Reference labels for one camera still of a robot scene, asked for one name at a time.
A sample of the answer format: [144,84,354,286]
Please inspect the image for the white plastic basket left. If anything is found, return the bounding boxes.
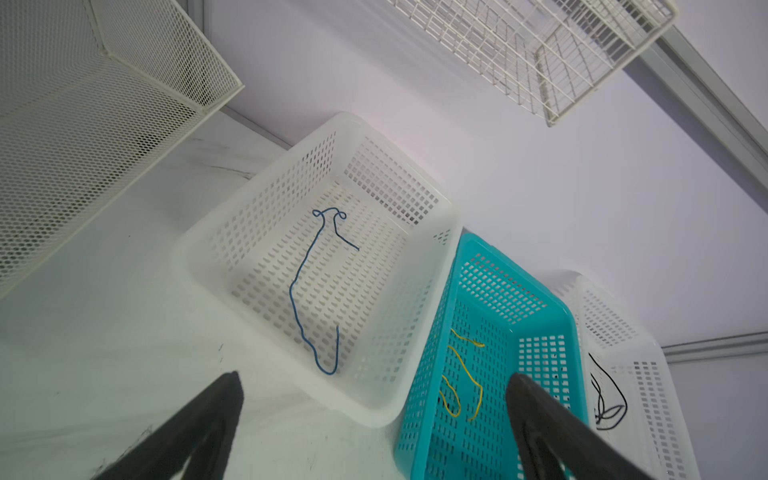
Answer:
[172,113,462,428]

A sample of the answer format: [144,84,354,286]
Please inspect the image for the black cable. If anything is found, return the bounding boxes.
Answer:
[587,352,629,432]

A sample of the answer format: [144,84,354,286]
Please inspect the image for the white plastic basket right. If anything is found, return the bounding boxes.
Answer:
[543,270,700,479]

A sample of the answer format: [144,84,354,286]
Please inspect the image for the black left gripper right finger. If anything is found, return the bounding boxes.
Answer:
[506,373,649,479]

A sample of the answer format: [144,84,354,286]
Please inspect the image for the aluminium frame post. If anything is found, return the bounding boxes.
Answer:
[624,27,767,210]

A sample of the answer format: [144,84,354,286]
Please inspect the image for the teal plastic basket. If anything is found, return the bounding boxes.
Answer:
[394,233,589,479]

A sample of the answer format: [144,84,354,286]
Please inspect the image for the white mesh wall shelf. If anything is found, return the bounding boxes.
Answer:
[1,1,243,293]

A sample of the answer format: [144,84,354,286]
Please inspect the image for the white wire wall basket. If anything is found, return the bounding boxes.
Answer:
[393,0,680,126]

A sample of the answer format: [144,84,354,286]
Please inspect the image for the blue cable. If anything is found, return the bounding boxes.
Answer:
[289,207,361,377]

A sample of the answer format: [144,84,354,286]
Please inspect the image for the yellow cable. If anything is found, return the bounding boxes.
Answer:
[437,327,487,424]

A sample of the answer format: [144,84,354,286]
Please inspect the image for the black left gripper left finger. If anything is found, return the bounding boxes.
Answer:
[96,371,244,479]

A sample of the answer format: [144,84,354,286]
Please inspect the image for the white plastic basket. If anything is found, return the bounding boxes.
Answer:
[543,270,700,479]
[172,113,462,428]

